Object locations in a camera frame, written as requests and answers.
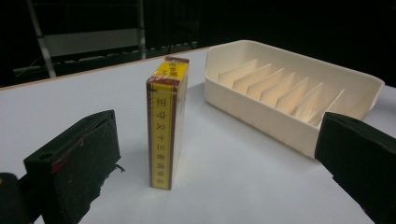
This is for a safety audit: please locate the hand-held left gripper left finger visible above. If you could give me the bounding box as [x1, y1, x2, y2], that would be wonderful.
[23, 109, 126, 224]

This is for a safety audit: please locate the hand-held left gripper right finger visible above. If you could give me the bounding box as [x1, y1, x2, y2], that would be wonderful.
[314, 111, 396, 224]

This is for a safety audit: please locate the cream slotted plastic rack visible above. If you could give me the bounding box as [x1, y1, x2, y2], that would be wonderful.
[204, 39, 386, 160]

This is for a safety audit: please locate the yellow and maroon box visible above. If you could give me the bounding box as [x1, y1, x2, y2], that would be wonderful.
[146, 56, 191, 190]

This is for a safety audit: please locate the metal stand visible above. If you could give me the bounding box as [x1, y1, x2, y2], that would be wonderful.
[25, 0, 58, 79]

